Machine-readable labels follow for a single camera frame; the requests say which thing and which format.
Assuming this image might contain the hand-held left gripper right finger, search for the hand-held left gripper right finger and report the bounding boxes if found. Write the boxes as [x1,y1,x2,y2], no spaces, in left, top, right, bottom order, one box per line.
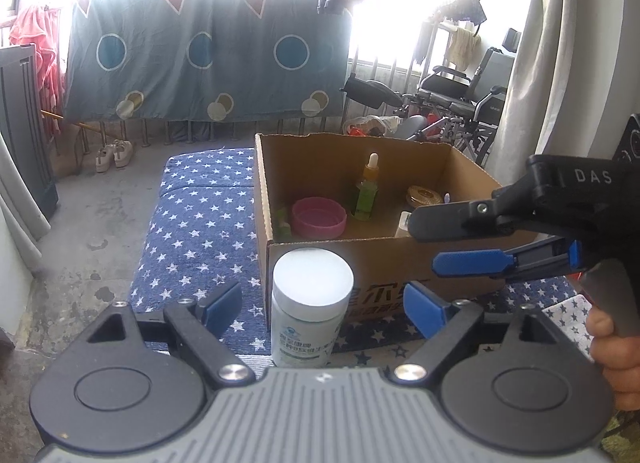
[386,280,564,386]

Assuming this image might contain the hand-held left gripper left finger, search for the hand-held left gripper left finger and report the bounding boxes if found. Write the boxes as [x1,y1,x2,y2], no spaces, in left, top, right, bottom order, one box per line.
[86,282,257,386]

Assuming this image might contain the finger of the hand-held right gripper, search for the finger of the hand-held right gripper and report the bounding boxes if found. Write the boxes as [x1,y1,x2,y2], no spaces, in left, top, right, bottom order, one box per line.
[409,170,541,244]
[432,237,584,283]

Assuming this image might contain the black jar with gold lid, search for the black jar with gold lid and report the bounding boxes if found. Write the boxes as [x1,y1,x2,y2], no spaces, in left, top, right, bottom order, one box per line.
[405,186,445,208]

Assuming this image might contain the brown cardboard box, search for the brown cardboard box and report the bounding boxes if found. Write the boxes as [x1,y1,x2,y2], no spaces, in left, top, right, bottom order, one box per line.
[254,132,540,316]

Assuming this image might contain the white supplement bottle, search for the white supplement bottle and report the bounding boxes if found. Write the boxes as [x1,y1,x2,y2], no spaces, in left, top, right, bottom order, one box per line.
[270,249,355,369]

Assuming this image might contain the green dropper bottle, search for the green dropper bottle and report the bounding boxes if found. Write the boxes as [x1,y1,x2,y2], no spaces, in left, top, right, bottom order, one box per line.
[353,153,381,222]

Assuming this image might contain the green lip balm tube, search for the green lip balm tube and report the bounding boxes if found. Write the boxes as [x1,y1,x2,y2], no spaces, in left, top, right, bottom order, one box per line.
[272,206,294,240]

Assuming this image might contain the pink plastic lid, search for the pink plastic lid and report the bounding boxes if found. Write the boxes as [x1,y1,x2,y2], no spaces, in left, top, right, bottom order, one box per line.
[291,197,348,240]

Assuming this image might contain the person's right hand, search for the person's right hand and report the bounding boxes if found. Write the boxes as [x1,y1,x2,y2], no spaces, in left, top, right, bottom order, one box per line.
[586,308,640,411]

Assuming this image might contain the blue star blanket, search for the blue star blanket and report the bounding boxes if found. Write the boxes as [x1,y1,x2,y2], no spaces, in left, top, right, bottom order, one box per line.
[129,148,581,357]

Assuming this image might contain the red plastic bag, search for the red plastic bag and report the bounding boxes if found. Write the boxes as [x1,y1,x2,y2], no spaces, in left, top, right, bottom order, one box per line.
[344,114,403,138]

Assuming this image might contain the black wheelchair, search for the black wheelchair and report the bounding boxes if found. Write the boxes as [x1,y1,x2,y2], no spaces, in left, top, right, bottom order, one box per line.
[400,28,524,167]

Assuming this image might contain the grey curtain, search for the grey curtain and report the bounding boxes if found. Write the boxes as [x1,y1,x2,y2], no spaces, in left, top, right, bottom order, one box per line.
[487,0,640,185]

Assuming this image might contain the black padded seat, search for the black padded seat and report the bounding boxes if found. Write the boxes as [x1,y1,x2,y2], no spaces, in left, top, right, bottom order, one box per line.
[341,74,407,110]

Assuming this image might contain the metal balcony railing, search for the metal balcony railing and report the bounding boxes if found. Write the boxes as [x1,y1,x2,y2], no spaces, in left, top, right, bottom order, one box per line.
[65,56,431,149]

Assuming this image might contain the beige hanging towel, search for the beige hanging towel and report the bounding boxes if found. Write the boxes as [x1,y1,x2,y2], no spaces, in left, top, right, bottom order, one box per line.
[446,27,482,70]

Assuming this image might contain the beige shoe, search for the beige shoe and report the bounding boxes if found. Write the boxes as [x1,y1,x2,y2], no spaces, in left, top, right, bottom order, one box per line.
[95,144,117,174]
[113,140,135,169]

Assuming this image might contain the white panel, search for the white panel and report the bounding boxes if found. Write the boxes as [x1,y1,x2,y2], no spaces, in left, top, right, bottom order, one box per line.
[0,136,52,275]

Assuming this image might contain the wooden stick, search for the wooden stick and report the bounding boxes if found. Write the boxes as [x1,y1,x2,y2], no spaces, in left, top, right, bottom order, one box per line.
[40,110,97,135]

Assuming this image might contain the teal sheet with circles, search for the teal sheet with circles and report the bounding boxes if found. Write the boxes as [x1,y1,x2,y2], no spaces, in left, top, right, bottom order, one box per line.
[62,0,354,125]

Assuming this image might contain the dark grey panel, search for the dark grey panel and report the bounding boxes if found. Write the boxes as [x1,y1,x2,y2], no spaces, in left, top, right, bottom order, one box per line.
[0,43,59,222]

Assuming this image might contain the red hanging clothes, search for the red hanging clothes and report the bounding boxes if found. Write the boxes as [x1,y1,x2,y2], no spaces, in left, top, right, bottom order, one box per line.
[9,4,67,135]

